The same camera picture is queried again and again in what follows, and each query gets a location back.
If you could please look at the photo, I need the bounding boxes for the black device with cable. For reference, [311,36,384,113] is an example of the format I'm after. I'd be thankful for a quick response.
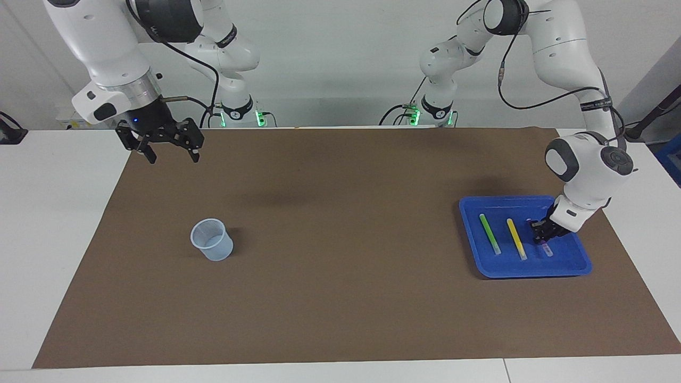
[0,111,28,145]

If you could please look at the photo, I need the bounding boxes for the black stand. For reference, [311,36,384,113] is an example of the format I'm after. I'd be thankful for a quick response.
[620,85,681,141]

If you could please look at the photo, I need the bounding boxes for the blue crate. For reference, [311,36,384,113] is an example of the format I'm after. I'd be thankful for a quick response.
[654,139,681,188]

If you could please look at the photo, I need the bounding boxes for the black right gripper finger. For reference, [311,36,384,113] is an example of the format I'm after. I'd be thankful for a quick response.
[115,121,158,165]
[160,118,205,163]

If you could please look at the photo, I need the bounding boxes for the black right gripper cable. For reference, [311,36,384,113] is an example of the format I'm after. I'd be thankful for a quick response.
[126,0,223,128]

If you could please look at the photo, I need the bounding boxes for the green pen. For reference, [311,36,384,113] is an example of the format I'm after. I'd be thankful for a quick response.
[479,213,502,256]

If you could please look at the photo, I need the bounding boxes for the white electrical socket box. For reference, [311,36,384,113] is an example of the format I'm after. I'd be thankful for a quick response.
[56,105,80,130]

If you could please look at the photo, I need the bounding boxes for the black left arm base cable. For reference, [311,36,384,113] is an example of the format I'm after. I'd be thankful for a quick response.
[379,77,429,127]

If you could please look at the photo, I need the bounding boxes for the brown table mat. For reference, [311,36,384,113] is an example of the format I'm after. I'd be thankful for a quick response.
[32,127,681,369]

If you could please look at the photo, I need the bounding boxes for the yellow pen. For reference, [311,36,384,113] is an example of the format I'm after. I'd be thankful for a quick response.
[506,218,528,261]

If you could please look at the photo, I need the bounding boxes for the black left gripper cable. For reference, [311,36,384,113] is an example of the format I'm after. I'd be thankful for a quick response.
[458,0,627,141]

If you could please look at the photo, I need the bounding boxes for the blue plastic tray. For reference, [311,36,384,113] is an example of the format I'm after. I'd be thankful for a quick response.
[459,195,593,279]

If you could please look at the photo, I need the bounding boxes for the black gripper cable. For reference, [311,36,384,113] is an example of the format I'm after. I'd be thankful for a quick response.
[126,0,223,128]
[458,0,627,141]

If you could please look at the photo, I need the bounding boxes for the black right arm base cable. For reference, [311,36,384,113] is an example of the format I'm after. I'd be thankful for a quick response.
[201,104,224,128]

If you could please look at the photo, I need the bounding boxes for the black arm base cable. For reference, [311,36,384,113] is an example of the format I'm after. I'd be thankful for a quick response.
[379,77,429,127]
[201,104,224,128]

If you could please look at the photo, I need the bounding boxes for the clear plastic cup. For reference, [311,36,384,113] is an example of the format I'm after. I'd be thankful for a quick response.
[190,218,234,262]

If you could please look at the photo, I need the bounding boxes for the purple pen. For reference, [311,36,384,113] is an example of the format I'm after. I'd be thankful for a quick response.
[526,219,554,259]

